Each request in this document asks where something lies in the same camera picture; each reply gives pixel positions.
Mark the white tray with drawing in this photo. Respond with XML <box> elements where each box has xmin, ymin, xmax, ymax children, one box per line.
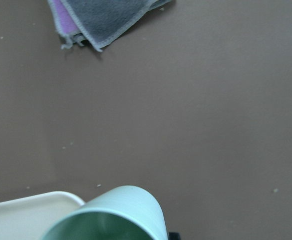
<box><xmin>0</xmin><ymin>191</ymin><xmax>85</xmax><ymax>240</ymax></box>

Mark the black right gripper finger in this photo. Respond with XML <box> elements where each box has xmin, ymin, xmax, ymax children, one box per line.
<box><xmin>168</xmin><ymin>232</ymin><xmax>180</xmax><ymax>240</ymax></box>

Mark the mint green cup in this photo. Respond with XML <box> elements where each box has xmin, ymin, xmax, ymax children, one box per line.
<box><xmin>42</xmin><ymin>185</ymin><xmax>169</xmax><ymax>240</ymax></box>

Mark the grey and purple cloth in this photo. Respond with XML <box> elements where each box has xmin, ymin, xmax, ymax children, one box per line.
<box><xmin>48</xmin><ymin>0</ymin><xmax>168</xmax><ymax>52</ymax></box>

